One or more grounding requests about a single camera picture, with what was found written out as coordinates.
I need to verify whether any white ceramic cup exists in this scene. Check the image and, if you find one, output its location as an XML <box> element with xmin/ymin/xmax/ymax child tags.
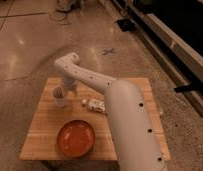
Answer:
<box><xmin>51</xmin><ymin>86</ymin><xmax>67</xmax><ymax>108</ymax></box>

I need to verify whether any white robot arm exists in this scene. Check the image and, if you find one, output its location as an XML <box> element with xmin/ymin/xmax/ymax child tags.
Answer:
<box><xmin>54</xmin><ymin>53</ymin><xmax>168</xmax><ymax>171</ymax></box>

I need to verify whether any orange ceramic bowl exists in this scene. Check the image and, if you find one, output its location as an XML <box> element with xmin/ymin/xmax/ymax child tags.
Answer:
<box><xmin>57</xmin><ymin>120</ymin><xmax>95</xmax><ymax>158</ymax></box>

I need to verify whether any wooden table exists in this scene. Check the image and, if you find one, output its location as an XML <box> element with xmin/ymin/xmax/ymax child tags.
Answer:
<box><xmin>20</xmin><ymin>78</ymin><xmax>170</xmax><ymax>171</ymax></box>

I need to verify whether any black floor plate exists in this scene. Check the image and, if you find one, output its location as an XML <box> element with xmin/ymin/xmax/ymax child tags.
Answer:
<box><xmin>116</xmin><ymin>19</ymin><xmax>135</xmax><ymax>32</ymax></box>

